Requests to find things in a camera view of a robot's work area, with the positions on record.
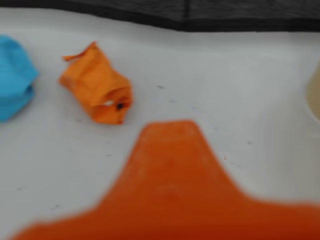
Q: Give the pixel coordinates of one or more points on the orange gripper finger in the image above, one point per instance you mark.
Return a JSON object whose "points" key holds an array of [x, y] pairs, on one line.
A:
{"points": [[172, 187]]}

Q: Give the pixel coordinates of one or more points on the short black foam strip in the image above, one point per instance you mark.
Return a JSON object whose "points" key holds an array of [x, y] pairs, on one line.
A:
{"points": [[250, 17]]}

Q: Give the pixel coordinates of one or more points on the paper cup with green label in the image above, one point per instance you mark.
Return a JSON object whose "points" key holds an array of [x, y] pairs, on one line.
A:
{"points": [[315, 92]]}

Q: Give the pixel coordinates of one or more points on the orange crumpled paper ball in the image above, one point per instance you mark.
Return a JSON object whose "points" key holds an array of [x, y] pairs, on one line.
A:
{"points": [[95, 85]]}

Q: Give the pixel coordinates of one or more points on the blue paper ball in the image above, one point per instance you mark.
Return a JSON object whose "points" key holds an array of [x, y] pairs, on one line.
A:
{"points": [[15, 80]]}

